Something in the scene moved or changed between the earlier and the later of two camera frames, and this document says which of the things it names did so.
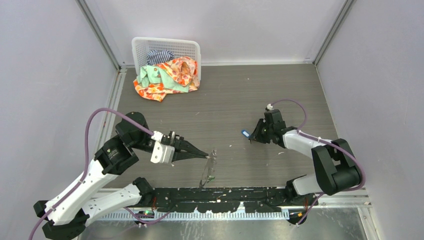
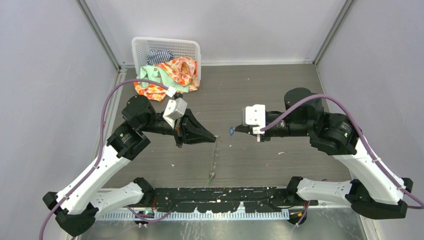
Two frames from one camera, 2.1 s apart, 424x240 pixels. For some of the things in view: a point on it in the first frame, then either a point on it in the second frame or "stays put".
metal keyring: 213,152 to 218,138
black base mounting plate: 221,200 stays put
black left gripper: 178,142 to 188,130
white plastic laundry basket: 180,48 stays put
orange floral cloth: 182,70 stays put
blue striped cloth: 154,57 stays put
